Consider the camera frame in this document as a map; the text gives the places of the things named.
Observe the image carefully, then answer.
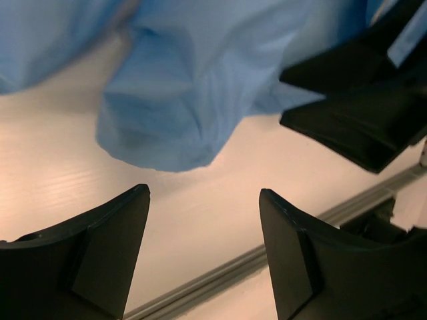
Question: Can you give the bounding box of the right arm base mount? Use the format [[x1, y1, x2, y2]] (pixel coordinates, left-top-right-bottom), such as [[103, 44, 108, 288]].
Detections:
[[340, 198, 407, 245]]

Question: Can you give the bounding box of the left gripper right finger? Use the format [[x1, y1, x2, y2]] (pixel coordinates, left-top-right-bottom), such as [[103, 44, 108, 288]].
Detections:
[[259, 189, 426, 319]]

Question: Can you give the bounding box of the front aluminium rail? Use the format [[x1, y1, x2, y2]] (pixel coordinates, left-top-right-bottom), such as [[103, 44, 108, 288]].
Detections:
[[124, 165, 426, 319]]

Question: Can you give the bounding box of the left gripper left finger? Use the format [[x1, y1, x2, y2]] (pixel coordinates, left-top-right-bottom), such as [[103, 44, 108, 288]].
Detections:
[[1, 184, 150, 319]]

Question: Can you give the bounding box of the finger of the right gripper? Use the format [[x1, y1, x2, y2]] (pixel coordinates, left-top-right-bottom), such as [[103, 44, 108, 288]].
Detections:
[[280, 1, 426, 95], [280, 91, 426, 173]]

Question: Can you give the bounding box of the light blue zip jacket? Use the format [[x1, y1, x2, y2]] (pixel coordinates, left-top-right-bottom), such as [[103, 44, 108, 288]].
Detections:
[[0, 0, 427, 173]]

